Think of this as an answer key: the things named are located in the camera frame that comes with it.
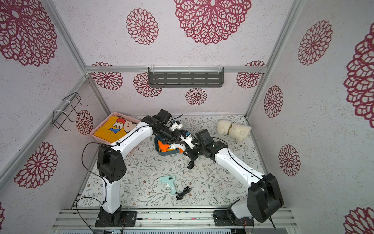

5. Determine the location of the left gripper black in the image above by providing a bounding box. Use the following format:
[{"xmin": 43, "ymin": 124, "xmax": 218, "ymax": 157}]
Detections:
[{"xmin": 156, "ymin": 126, "xmax": 187, "ymax": 146}]

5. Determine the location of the white gun black cord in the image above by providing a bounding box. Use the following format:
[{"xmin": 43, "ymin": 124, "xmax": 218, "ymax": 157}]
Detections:
[{"xmin": 186, "ymin": 152, "xmax": 199, "ymax": 170}]

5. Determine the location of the orange hot glue gun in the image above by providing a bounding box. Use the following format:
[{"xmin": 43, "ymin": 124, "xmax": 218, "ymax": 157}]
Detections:
[{"xmin": 157, "ymin": 140, "xmax": 170, "ymax": 153}]

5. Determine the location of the white hot glue gun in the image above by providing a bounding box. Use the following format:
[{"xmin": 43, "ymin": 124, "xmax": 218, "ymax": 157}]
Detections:
[{"xmin": 169, "ymin": 134, "xmax": 195, "ymax": 154}]

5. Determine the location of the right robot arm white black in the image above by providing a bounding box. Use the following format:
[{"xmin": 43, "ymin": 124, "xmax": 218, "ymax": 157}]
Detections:
[{"xmin": 181, "ymin": 129, "xmax": 284, "ymax": 223}]

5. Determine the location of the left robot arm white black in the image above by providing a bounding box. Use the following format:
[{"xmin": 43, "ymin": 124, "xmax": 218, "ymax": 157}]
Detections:
[{"xmin": 97, "ymin": 109, "xmax": 183, "ymax": 214}]

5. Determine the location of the teal plastic storage box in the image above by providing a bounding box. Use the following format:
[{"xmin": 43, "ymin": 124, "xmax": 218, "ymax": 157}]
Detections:
[{"xmin": 154, "ymin": 136, "xmax": 186, "ymax": 156}]

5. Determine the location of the mint green hot glue gun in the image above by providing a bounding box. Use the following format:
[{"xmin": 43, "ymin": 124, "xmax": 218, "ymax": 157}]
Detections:
[{"xmin": 158, "ymin": 175, "xmax": 176, "ymax": 195}]

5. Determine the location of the white plush toy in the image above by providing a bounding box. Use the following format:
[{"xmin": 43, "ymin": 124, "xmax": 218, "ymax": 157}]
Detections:
[{"xmin": 217, "ymin": 120, "xmax": 252, "ymax": 143}]

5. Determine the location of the yellow cartoon t-shirt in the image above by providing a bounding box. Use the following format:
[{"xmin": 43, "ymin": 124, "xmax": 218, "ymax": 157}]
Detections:
[{"xmin": 94, "ymin": 115, "xmax": 139, "ymax": 144}]

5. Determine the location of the pink plastic basket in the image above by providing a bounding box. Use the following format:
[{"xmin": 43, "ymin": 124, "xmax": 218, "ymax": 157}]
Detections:
[{"xmin": 90, "ymin": 112, "xmax": 141, "ymax": 146}]

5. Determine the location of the grey wall shelf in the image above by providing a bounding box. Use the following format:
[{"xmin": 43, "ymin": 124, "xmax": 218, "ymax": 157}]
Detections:
[{"xmin": 148, "ymin": 67, "xmax": 224, "ymax": 88}]

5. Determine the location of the mint gun black cord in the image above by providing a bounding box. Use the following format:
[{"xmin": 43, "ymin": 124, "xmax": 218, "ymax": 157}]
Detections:
[{"xmin": 176, "ymin": 186, "xmax": 192, "ymax": 201}]

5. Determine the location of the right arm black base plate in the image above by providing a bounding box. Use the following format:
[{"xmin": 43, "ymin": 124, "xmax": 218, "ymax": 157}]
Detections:
[{"xmin": 212, "ymin": 210, "xmax": 254, "ymax": 227}]

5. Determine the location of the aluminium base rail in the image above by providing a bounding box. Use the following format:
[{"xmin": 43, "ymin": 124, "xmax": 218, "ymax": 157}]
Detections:
[{"xmin": 52, "ymin": 208, "xmax": 298, "ymax": 231}]

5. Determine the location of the black wire wall rack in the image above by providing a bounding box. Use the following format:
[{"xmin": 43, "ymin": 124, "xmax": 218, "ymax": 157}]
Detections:
[{"xmin": 52, "ymin": 92, "xmax": 88, "ymax": 132}]

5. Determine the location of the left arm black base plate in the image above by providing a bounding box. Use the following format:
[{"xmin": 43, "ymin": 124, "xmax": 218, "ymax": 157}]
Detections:
[{"xmin": 95, "ymin": 210, "xmax": 137, "ymax": 228}]

